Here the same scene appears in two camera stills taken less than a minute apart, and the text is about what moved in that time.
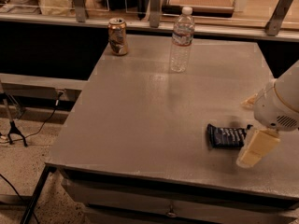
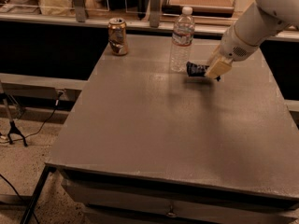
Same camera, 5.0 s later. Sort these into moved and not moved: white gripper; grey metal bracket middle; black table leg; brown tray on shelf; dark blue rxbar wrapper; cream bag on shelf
Moved: dark blue rxbar wrapper; white gripper
Not moved: cream bag on shelf; brown tray on shelf; black table leg; grey metal bracket middle
